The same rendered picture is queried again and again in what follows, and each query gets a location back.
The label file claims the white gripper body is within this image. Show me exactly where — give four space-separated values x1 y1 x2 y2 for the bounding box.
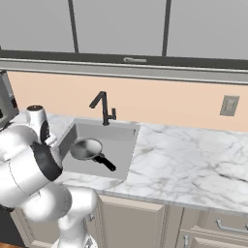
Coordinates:
45 134 59 146

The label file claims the grey sink basin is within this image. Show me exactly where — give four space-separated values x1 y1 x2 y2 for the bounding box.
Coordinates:
57 117 141 182

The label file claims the black tap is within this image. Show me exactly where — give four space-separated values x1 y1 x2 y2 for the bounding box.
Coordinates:
88 90 117 127

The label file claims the grey microwave oven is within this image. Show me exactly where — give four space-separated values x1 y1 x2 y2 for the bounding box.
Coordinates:
0 69 20 131

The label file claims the beige cupboard door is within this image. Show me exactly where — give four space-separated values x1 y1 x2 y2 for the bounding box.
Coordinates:
175 228 248 248
96 194 169 248
9 193 102 248

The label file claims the black appliance front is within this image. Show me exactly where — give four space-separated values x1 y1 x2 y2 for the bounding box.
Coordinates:
0 204 26 248

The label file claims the grey window latch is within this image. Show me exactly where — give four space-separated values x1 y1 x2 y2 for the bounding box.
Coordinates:
123 56 147 64

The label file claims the grey framed window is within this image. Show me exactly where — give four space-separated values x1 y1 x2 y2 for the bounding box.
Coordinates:
0 0 248 86

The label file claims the beige drawer front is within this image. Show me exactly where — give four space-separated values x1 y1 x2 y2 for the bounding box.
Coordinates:
201 207 248 242

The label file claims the silver pan with black handle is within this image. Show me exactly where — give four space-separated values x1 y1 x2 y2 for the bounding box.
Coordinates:
69 138 117 172

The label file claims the grey wall socket plate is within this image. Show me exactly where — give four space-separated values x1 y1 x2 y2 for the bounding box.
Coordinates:
219 94 241 117

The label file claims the silver drawer handle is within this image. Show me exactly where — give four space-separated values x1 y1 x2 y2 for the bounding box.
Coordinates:
215 219 248 234

